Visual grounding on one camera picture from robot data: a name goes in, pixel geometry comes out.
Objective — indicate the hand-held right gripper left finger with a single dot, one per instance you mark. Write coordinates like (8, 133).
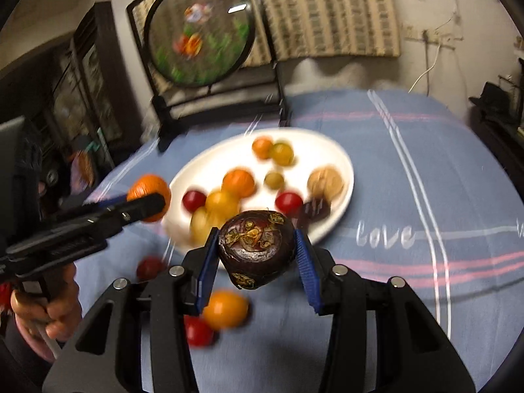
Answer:
(206, 270)

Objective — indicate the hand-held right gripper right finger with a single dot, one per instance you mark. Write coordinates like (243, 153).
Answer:
(307, 270)

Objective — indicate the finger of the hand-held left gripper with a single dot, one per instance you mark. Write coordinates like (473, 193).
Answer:
(135, 211)
(110, 201)

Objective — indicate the dark purple mangosteen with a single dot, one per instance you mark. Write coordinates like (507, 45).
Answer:
(256, 254)

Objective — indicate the yellow passion fruit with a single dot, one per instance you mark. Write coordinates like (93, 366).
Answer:
(221, 204)

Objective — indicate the red cherry tomato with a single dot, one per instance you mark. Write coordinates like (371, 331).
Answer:
(198, 331)
(288, 204)

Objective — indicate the white round plate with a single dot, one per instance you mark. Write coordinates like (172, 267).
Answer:
(315, 147)

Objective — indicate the person's left hand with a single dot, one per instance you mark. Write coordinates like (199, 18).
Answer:
(61, 311)

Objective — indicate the orange purple object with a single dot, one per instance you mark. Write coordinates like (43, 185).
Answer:
(82, 163)

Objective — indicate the brown spotted yellow fruit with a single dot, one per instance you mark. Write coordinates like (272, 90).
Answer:
(200, 223)

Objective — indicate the dark red plum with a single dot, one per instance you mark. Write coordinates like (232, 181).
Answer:
(149, 268)
(193, 200)

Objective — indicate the dark brown fruit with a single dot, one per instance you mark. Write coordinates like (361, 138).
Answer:
(315, 211)

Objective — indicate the brown walnut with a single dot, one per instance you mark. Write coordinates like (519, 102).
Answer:
(325, 184)

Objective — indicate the white tube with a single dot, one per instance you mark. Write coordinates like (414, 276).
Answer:
(47, 342)

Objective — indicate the small green yellow fruit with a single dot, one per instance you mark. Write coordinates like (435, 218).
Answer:
(273, 180)

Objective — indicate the yellow green round fruit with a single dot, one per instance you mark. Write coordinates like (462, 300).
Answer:
(283, 154)

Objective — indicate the small orange tangerine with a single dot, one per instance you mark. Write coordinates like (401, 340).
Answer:
(262, 148)

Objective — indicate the dark wooden cabinet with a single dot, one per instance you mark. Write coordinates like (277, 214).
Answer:
(94, 69)

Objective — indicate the blue striped tablecloth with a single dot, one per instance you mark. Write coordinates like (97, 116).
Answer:
(409, 172)

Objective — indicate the round goldfish screen black stand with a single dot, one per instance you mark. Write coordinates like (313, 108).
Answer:
(196, 37)

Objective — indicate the striped beige wall cloth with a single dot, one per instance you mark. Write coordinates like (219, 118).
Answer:
(327, 8)

